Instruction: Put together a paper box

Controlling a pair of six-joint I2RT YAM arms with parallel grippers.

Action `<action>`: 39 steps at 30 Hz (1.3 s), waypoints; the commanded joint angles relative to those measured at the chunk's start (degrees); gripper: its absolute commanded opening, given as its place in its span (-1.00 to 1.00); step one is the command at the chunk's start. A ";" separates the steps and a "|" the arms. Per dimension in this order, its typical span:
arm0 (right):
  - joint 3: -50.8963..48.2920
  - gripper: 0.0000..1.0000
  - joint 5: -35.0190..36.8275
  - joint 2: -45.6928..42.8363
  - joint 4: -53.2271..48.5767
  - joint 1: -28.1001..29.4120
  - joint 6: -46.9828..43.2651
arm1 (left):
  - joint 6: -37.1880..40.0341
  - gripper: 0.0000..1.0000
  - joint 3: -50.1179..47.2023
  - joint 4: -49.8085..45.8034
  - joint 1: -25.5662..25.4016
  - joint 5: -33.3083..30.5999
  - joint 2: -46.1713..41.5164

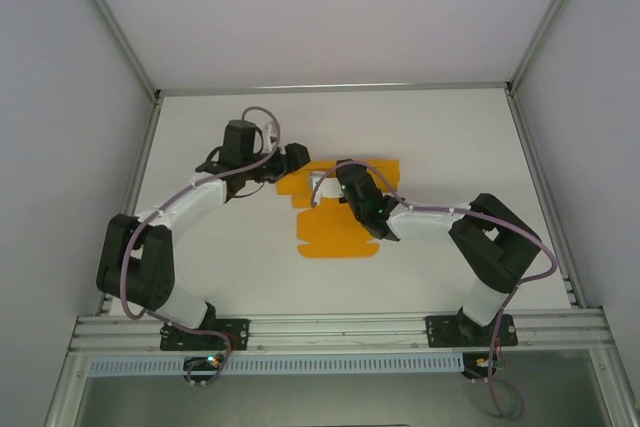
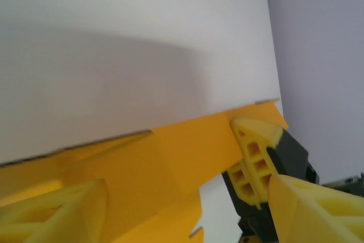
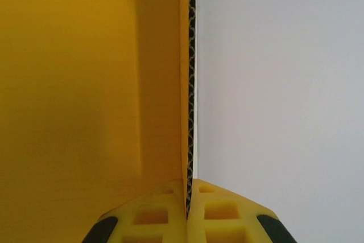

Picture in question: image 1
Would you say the yellow corrugated cardboard box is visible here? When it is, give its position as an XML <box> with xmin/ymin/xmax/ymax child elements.
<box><xmin>276</xmin><ymin>158</ymin><xmax>401</xmax><ymax>261</ymax></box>

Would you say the aluminium mounting beam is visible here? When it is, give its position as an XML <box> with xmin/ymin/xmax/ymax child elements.
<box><xmin>69</xmin><ymin>309</ymin><xmax>615</xmax><ymax>354</ymax></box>

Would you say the circuit board with lit LEDs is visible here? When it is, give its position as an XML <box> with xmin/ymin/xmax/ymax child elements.
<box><xmin>183</xmin><ymin>354</ymin><xmax>226</xmax><ymax>382</ymax></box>

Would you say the aluminium rail along wall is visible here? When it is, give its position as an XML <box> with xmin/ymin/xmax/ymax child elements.
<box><xmin>155</xmin><ymin>80</ymin><xmax>512</xmax><ymax>98</ymax></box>

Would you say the aluminium table side rail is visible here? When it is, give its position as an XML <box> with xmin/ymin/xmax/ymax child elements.
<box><xmin>98</xmin><ymin>95</ymin><xmax>164</xmax><ymax>318</ymax></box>
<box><xmin>505</xmin><ymin>91</ymin><xmax>587</xmax><ymax>309</ymax></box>

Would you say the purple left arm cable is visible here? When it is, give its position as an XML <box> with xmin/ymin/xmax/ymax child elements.
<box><xmin>119</xmin><ymin>105</ymin><xmax>282</xmax><ymax>388</ymax></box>

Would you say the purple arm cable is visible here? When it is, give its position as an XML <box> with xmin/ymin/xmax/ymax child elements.
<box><xmin>310</xmin><ymin>159</ymin><xmax>559</xmax><ymax>419</ymax></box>
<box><xmin>119</xmin><ymin>105</ymin><xmax>282</xmax><ymax>388</ymax></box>

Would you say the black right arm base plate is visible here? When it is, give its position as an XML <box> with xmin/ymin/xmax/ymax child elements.
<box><xmin>424</xmin><ymin>314</ymin><xmax>516</xmax><ymax>349</ymax></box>

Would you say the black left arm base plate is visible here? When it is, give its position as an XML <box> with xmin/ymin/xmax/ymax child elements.
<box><xmin>159</xmin><ymin>317</ymin><xmax>251</xmax><ymax>352</ymax></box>

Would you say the light blue slotted cable duct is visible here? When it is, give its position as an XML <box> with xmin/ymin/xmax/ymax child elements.
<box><xmin>87</xmin><ymin>352</ymin><xmax>465</xmax><ymax>378</ymax></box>

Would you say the aluminium frame post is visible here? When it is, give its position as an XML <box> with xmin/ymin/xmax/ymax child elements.
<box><xmin>504</xmin><ymin>0</ymin><xmax>599</xmax><ymax>96</ymax></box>
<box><xmin>62</xmin><ymin>0</ymin><xmax>162</xmax><ymax>101</ymax></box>

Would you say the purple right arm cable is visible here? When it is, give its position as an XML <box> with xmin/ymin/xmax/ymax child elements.
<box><xmin>310</xmin><ymin>159</ymin><xmax>559</xmax><ymax>419</ymax></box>

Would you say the small black cable connector board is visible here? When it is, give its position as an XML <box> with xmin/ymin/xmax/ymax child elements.
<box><xmin>462</xmin><ymin>352</ymin><xmax>507</xmax><ymax>381</ymax></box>

